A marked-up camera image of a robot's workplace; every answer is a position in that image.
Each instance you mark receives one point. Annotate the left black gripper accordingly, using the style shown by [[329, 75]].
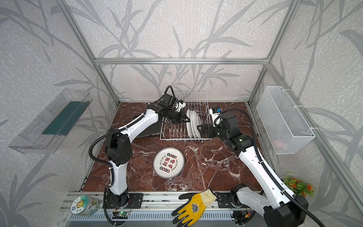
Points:
[[179, 116]]

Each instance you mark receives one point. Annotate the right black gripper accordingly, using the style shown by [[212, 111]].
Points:
[[208, 131]]

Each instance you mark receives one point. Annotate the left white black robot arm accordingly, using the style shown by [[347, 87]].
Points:
[[118, 142]]

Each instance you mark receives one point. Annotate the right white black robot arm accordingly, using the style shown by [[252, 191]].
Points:
[[280, 206]]

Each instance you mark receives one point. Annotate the pink object in basket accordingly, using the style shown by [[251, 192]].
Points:
[[279, 145]]

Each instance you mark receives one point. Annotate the yellow black work glove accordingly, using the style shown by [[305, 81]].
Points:
[[190, 212]]

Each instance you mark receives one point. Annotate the artificial flower plant pot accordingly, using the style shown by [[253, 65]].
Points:
[[298, 186]]

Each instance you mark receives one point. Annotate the green circuit board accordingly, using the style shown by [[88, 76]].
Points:
[[121, 214]]

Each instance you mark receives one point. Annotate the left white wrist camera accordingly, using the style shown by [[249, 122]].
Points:
[[179, 105]]

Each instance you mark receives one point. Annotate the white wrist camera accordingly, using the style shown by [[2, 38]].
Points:
[[179, 105], [215, 112]]

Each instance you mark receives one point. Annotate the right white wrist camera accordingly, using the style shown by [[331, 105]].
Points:
[[215, 112]]

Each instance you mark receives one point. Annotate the white wire dish rack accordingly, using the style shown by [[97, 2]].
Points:
[[196, 101]]

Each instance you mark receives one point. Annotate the white wire mesh wall basket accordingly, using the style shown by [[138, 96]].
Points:
[[283, 120]]

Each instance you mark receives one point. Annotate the clear acrylic wall shelf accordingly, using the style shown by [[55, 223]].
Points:
[[48, 130]]

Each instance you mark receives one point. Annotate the aluminium mounting rail base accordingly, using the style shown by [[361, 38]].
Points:
[[155, 210]]

